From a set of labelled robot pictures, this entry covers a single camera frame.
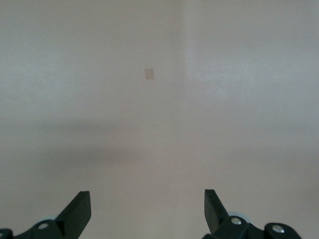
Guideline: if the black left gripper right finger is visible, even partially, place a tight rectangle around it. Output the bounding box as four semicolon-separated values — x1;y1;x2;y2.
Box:
203;189;304;239

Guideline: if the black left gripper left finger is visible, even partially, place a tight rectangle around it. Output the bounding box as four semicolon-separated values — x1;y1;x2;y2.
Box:
0;190;92;239

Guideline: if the small brown tape patch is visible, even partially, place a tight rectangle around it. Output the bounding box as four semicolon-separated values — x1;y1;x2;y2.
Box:
144;68;156;81

